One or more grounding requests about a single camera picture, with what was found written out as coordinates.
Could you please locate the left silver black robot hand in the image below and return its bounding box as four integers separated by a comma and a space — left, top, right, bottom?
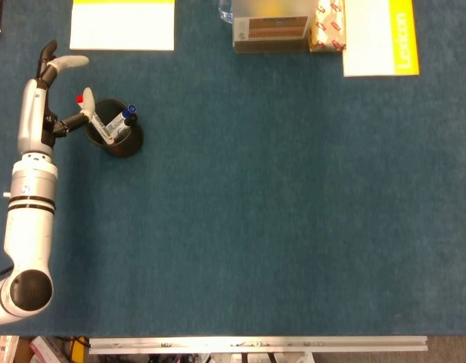
16, 39, 96, 157

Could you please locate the red capped whiteboard marker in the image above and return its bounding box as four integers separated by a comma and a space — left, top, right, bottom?
76, 94, 117, 145

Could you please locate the blue capped whiteboard marker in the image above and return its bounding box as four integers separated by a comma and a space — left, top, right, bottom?
106, 104, 138, 132

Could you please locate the black capped whiteboard marker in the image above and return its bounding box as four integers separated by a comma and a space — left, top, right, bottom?
110, 113, 139, 141

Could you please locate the black cylindrical pen cup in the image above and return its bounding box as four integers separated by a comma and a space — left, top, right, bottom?
82, 98, 145, 159

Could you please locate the white notebook with yellow band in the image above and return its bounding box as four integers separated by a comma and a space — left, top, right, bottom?
69, 0, 176, 51

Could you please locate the clear plastic water bottle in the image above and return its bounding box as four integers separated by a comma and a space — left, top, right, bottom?
218, 0, 234, 24

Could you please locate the pink printed package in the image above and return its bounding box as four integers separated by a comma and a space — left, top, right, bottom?
28, 335, 73, 363

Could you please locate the yellow block under table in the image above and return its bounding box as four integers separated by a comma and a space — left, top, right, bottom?
70, 336, 87, 363

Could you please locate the blue felt table mat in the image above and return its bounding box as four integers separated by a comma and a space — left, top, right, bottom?
0, 0, 466, 337

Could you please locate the gold red printed snack pack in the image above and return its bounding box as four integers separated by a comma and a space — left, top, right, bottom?
309, 0, 347, 53

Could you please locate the white yellow Lexicon book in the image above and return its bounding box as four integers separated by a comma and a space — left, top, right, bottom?
342, 0, 421, 78

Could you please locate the aluminium profile rail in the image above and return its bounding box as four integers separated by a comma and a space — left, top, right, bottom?
88, 335, 429, 355

